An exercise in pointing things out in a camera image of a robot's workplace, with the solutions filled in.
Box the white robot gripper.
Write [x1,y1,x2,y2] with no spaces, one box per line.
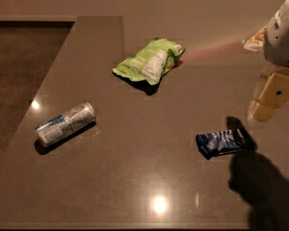
[243,0,289,128]

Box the silver blue drink can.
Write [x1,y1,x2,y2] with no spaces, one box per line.
[35,102,97,147]

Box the green snack bag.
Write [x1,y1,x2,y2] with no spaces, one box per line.
[113,38,185,86]

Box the dark blue rxbar wrapper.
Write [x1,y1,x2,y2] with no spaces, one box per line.
[196,128,256,159]

